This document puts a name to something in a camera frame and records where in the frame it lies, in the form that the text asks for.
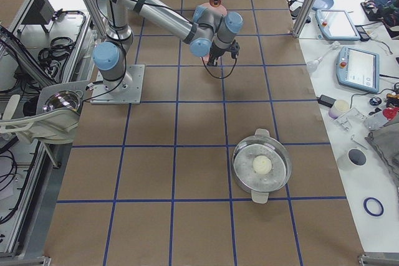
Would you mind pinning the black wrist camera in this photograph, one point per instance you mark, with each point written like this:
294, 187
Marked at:
234, 49

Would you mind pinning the white steamed bun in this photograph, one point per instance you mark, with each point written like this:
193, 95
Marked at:
262, 165

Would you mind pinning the blue teach pendant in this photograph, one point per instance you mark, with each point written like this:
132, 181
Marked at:
358, 69
336, 25

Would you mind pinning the steel steamer pot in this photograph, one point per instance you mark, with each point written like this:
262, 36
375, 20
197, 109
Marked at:
257, 185

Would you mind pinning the red apple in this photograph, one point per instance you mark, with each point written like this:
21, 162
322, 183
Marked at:
212, 5

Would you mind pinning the white paper cup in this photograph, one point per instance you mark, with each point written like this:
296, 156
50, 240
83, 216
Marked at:
352, 159

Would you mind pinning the steel mixing bowl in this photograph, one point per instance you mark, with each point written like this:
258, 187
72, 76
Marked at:
62, 99

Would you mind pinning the blue teach pendant near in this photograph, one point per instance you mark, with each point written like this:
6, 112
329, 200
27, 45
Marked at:
358, 69

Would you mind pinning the black power adapter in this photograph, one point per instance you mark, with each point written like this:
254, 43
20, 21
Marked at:
326, 101

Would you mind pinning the light bulb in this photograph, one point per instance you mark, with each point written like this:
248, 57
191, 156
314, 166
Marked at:
313, 65

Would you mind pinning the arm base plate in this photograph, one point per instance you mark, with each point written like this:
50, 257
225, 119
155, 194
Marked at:
115, 93

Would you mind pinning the blue teach pendant far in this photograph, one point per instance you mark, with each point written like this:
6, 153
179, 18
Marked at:
336, 25

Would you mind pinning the light blue plate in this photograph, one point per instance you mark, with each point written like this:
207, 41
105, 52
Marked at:
322, 4

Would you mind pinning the pink bowl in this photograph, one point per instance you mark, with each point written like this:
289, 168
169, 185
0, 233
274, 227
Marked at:
206, 59

